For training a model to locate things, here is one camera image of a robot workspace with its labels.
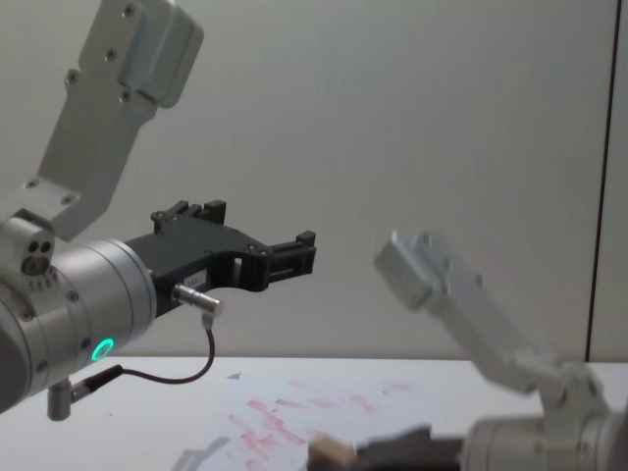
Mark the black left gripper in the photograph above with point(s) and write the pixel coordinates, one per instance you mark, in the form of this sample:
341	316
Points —
189	255

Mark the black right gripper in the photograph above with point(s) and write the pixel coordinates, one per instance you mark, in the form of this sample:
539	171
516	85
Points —
407	449

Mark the brown cardboard tray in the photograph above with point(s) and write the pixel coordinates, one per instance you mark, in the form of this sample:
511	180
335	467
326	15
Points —
331	449

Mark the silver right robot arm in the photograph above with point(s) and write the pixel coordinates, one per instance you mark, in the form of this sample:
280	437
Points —
530	363

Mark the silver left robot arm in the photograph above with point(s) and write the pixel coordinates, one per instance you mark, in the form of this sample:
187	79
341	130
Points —
93	289

